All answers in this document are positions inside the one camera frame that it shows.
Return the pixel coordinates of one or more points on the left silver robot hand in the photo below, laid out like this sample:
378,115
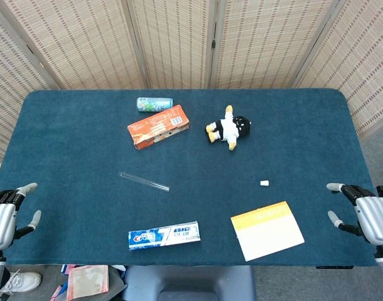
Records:
1,219

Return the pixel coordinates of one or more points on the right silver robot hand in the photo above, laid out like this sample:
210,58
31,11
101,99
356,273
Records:
375,219

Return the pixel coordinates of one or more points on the white round thumb joint cap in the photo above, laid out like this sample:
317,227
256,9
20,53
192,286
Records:
264,183

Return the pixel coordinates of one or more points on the clear glass tube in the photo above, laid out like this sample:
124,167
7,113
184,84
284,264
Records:
144,181

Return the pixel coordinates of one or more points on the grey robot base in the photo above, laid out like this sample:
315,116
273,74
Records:
188,282

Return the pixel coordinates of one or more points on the white sneaker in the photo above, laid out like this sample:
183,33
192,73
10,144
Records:
22,282

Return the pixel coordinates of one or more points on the pink book package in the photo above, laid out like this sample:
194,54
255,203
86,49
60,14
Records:
88,280

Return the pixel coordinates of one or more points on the yellow white notebook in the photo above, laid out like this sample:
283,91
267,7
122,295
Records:
268,233

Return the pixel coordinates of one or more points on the teal table cloth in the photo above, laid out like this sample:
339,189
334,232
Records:
84,141

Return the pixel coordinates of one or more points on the blue Crest toothpaste box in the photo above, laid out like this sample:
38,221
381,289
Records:
163,235

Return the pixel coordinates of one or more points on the black white plush toy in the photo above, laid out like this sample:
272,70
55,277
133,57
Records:
229,128

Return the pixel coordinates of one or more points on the orange snack box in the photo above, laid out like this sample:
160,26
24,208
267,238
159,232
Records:
157,127

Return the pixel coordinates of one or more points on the light blue drink can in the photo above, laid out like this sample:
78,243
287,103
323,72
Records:
154,104

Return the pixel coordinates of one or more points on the black screen hinge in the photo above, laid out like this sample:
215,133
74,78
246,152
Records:
213,44

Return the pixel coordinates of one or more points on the bamboo folding screen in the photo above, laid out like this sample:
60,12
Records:
172,40

